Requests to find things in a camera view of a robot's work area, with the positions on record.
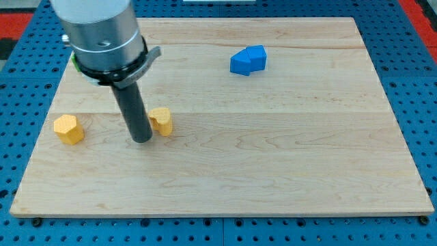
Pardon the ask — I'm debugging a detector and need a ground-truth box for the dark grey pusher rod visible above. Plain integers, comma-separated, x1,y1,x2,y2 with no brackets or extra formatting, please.
111,83,153,143

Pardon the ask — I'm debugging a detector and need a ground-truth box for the yellow heart block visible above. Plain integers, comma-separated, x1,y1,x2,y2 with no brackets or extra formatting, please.
148,107,173,137

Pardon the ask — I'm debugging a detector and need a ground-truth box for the green block behind arm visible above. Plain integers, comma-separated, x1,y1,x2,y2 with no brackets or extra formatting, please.
71,52,81,72

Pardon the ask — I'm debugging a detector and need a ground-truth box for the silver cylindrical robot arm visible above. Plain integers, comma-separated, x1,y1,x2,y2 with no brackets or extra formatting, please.
50,0,161,143

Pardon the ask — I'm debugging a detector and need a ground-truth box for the yellow hexagon block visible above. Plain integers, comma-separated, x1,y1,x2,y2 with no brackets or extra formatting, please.
53,114,85,145

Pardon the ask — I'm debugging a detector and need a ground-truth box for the blue moon-shaped block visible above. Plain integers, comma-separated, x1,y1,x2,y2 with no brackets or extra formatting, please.
229,49,251,76

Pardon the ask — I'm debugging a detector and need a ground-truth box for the blue pentagon block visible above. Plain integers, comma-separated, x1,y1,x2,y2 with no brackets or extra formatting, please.
246,45,267,72

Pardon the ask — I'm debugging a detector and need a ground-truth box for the wooden board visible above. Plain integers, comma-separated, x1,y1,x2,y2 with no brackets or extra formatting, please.
10,17,434,218

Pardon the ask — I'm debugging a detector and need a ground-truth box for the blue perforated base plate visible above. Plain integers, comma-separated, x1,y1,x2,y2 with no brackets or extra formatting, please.
1,1,436,245

